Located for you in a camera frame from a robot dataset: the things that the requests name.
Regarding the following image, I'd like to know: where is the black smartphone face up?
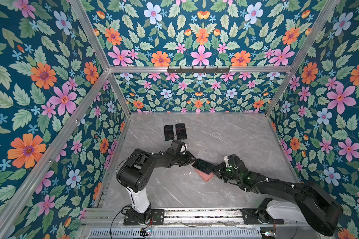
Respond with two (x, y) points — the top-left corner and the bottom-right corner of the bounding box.
(175, 123), (187, 140)

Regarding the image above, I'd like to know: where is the metal hook rail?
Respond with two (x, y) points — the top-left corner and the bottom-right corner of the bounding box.
(167, 66), (230, 74)

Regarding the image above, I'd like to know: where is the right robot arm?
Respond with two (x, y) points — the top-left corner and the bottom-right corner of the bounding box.
(207, 154), (344, 237)

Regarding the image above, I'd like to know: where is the aluminium frame post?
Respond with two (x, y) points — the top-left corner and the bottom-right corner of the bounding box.
(265, 0), (341, 119)
(0, 70), (110, 239)

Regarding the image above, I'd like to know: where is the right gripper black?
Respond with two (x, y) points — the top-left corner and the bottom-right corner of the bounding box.
(208, 162), (241, 184)

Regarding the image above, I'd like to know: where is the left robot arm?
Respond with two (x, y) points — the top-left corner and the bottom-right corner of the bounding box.
(117, 140), (196, 214)

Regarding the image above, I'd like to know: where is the blue edged smartphone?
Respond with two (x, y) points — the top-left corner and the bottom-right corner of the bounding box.
(192, 159), (215, 175)

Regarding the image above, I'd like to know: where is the aluminium frame post left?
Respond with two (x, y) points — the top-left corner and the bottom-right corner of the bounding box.
(0, 70), (110, 239)

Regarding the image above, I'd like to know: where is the white vented cable duct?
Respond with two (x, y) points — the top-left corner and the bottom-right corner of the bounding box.
(87, 227), (262, 239)

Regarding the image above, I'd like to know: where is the pink phone case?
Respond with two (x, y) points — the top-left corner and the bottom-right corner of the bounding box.
(194, 168), (214, 182)

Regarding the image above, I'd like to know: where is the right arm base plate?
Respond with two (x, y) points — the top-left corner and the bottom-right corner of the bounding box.
(239, 208), (285, 225)

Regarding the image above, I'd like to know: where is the purple edged smartphone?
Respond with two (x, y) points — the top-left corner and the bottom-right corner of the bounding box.
(164, 124), (175, 141)

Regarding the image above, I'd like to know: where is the aluminium front rail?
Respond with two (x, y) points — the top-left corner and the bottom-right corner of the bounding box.
(79, 202), (310, 229)

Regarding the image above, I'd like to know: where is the aluminium frame post right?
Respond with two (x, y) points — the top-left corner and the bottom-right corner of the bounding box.
(265, 0), (341, 119)

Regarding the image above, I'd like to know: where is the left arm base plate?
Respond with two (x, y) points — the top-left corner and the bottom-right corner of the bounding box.
(123, 209), (165, 226)

